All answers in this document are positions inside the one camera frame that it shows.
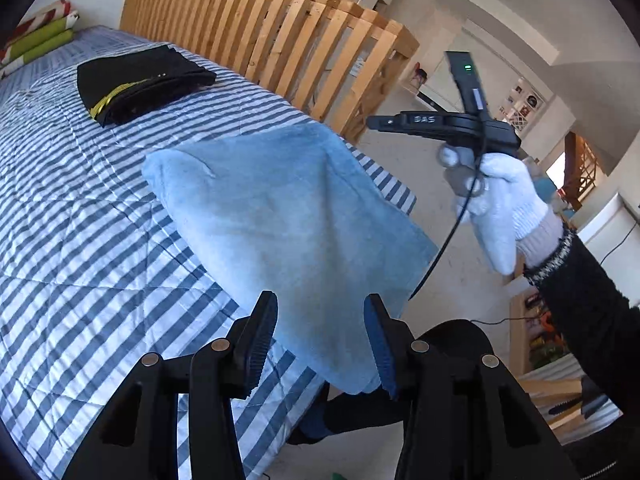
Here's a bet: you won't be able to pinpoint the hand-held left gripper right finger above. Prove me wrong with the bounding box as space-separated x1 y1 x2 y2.
363 294 581 480

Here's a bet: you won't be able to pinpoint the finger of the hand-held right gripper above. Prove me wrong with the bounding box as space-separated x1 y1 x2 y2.
366 111 451 140

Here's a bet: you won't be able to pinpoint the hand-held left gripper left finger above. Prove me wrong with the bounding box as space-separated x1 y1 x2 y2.
62 290 279 480

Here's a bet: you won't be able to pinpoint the light blue jeans pants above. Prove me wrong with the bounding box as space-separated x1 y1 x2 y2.
141 122 441 396

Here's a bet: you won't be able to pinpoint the person's right forearm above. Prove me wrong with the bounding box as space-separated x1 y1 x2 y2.
522 227 640 411

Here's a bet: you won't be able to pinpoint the folded black pants yellow stripe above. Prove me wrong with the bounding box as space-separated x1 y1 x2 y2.
76 44 218 128

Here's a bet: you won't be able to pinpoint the person's right hand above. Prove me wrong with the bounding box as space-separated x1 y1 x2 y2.
439 142 565 277

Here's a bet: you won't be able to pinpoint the wooden staircase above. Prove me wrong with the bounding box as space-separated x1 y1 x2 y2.
557 132 601 211

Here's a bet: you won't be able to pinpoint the wooden shelf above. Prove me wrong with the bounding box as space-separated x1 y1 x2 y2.
509 290 583 373

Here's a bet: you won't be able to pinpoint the blue white striped quilt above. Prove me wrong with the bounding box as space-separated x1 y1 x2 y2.
0 25 418 480

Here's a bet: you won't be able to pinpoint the person's black sweater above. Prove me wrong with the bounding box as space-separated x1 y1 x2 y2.
555 410 640 480

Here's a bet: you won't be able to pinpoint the folded green floral blanket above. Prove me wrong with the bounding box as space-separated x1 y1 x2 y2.
0 0 81 78

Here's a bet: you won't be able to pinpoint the wall photo display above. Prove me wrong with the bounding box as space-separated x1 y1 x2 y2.
500 85 546 133

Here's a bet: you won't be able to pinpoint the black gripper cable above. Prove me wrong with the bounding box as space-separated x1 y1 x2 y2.
409 110 488 302

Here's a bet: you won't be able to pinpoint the wooden slatted bed rail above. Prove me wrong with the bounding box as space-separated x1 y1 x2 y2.
120 0 421 143

